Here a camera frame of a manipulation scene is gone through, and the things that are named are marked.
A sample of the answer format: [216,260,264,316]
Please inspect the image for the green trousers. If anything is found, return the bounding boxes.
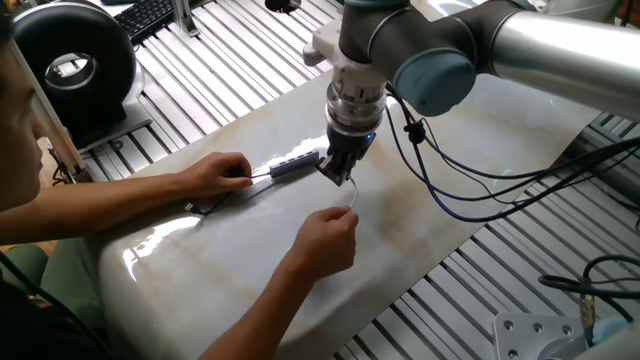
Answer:
[0,237,109,331]

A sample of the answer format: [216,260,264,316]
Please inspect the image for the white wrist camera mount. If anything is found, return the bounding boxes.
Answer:
[302,19,396,101]

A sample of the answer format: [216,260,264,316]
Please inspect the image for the black shirt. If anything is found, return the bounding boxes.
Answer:
[0,254,117,360]

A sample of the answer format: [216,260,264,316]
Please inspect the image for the black ring-shaped device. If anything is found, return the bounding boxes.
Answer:
[12,0,139,137]

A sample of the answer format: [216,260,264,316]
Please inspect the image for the thin black cable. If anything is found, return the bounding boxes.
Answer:
[47,142,76,186]

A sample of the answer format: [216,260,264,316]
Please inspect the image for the black keyboard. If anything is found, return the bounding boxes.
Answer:
[113,0,176,44]

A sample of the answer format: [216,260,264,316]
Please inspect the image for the person's head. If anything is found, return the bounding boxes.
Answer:
[0,14,47,214]

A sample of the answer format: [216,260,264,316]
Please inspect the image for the black looping base cable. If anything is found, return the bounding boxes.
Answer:
[537,253,640,324]

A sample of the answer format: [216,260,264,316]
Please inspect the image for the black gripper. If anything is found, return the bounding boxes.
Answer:
[315,124,377,187]

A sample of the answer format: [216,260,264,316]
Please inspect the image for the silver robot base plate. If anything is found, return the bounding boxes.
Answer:
[493,312,591,360]

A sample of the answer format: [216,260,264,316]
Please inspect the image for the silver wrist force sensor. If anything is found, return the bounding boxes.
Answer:
[324,82,387,137]

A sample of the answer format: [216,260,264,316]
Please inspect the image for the metal cable connector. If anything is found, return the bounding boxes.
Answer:
[579,292,597,347]

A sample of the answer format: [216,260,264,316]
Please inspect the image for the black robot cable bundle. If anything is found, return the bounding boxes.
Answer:
[384,84,640,224]

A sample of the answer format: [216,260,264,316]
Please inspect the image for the grey device base plate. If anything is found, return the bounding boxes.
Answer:
[74,97,154,154]

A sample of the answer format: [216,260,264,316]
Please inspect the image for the person's right forearm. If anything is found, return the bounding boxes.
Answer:
[197,259,311,360]

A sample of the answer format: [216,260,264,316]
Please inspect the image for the person's left forearm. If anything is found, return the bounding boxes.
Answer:
[0,169,189,246]

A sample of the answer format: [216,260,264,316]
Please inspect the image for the thin black cord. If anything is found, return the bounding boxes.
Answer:
[0,251,116,360]

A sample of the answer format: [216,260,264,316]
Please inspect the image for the dark grey USB docking station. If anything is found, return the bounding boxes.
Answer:
[183,148,321,217]

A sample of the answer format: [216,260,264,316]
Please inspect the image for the person's right hand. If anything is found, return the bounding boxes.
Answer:
[287,205,360,284]

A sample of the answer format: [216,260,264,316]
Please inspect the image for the aluminium frame post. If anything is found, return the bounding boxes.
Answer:
[7,39,94,184]

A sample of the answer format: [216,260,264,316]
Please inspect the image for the white round USB hub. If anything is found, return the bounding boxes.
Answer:
[344,174,361,211]

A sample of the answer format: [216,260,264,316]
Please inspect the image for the person's left hand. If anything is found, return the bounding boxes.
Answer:
[177,151,255,200]

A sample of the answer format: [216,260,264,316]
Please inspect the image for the silver frame bracket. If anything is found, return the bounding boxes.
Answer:
[169,0,201,39]

